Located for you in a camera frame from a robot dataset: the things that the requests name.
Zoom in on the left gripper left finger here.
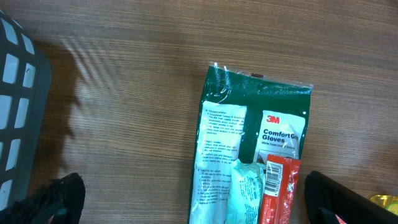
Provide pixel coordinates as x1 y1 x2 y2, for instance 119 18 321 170
1 172 86 224

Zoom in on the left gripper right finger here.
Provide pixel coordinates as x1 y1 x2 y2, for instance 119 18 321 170
304 170 397 224

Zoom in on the red snack stick packet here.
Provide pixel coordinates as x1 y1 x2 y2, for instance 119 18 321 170
259 154 301 224

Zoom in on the yellow liquid bottle silver cap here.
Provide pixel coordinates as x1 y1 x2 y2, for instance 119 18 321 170
369 195 398 215

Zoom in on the light green wipes sachet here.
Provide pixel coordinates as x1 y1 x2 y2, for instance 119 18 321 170
224 159 265 224

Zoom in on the green 3M gloves package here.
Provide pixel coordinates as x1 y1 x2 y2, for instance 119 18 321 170
188 62 313 223

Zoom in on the dark grey mesh basket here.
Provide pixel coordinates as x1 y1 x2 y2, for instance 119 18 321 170
1 12 52 210

